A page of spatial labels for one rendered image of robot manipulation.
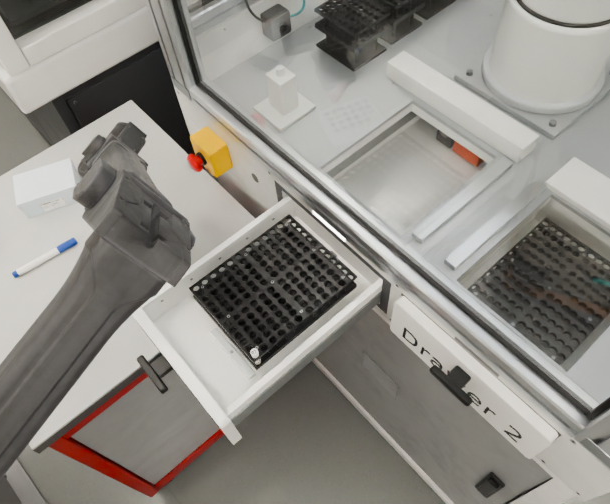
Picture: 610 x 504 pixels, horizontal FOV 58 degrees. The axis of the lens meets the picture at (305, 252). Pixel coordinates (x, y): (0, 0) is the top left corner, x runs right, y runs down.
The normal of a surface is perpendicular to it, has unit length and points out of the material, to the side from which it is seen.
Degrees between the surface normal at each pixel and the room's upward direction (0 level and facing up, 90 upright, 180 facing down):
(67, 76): 90
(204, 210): 0
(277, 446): 0
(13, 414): 50
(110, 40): 90
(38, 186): 0
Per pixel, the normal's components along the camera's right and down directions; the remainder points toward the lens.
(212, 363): -0.06, -0.53
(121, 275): 0.45, 0.15
